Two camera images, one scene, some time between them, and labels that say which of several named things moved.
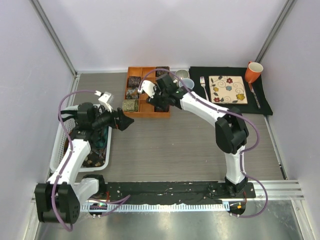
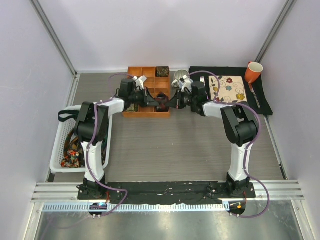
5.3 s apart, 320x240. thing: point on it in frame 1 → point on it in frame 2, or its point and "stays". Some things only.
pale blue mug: (188, 82) stays
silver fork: (202, 80) stays
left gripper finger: (124, 121) → (149, 100)
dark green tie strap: (74, 112) stays
